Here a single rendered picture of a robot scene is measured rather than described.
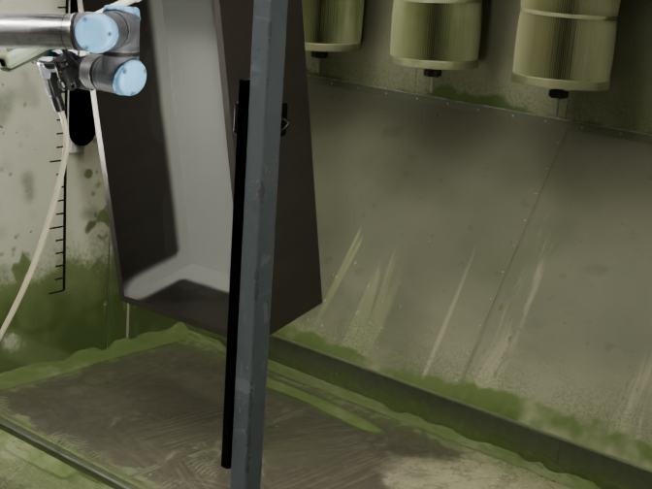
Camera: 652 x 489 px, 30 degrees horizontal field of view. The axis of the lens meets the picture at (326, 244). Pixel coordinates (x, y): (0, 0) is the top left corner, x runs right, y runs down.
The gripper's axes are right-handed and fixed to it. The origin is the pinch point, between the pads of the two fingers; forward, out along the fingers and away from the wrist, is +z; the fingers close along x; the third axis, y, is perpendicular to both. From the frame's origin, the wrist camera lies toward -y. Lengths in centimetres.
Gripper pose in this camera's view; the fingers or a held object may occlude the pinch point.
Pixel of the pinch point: (41, 53)
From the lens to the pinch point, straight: 336.4
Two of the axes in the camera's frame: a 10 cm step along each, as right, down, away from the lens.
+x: 6.3, -5.0, 6.0
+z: -7.6, -2.1, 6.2
